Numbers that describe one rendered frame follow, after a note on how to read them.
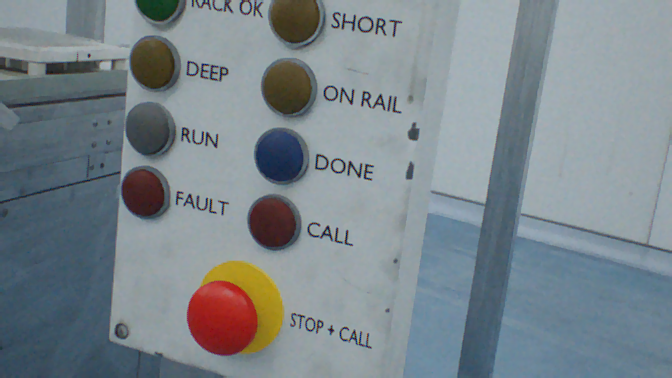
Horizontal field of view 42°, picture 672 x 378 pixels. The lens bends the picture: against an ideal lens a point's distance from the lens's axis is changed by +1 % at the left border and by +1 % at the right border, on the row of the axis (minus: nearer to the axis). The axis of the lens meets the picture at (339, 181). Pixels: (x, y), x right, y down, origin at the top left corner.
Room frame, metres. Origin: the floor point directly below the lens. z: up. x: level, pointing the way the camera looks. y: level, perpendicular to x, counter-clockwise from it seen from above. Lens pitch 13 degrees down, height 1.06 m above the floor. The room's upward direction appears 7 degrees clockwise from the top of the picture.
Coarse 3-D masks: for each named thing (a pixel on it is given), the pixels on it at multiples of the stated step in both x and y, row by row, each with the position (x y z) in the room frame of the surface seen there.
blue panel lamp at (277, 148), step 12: (276, 132) 0.43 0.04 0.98; (264, 144) 0.43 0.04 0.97; (276, 144) 0.43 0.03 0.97; (288, 144) 0.43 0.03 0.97; (264, 156) 0.43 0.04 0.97; (276, 156) 0.43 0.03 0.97; (288, 156) 0.43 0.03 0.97; (300, 156) 0.43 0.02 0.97; (264, 168) 0.43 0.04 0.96; (276, 168) 0.43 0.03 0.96; (288, 168) 0.43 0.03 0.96; (300, 168) 0.43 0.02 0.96; (276, 180) 0.43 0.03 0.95; (288, 180) 0.43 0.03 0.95
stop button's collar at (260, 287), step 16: (208, 272) 0.45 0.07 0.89; (224, 272) 0.44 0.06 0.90; (240, 272) 0.44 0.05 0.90; (256, 272) 0.44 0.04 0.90; (256, 288) 0.44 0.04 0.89; (272, 288) 0.43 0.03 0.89; (256, 304) 0.44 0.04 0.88; (272, 304) 0.43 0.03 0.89; (272, 320) 0.43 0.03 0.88; (320, 320) 0.43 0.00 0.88; (256, 336) 0.44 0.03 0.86; (272, 336) 0.43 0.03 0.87; (352, 336) 0.42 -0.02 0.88; (368, 336) 0.42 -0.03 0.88; (240, 352) 0.44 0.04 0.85
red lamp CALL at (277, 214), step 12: (264, 204) 0.43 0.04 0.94; (276, 204) 0.43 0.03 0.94; (252, 216) 0.44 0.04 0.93; (264, 216) 0.43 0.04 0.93; (276, 216) 0.43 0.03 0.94; (288, 216) 0.43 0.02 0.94; (252, 228) 0.44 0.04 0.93; (264, 228) 0.43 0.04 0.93; (276, 228) 0.43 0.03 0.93; (288, 228) 0.43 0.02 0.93; (264, 240) 0.43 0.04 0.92; (276, 240) 0.43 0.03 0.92; (288, 240) 0.43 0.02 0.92
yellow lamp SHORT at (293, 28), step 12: (276, 0) 0.44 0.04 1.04; (288, 0) 0.43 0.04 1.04; (300, 0) 0.43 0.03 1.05; (312, 0) 0.43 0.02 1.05; (276, 12) 0.43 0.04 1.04; (288, 12) 0.43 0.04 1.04; (300, 12) 0.43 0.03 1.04; (312, 12) 0.43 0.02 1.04; (276, 24) 0.43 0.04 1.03; (288, 24) 0.43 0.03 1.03; (300, 24) 0.43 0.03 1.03; (312, 24) 0.43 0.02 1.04; (288, 36) 0.43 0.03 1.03; (300, 36) 0.43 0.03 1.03
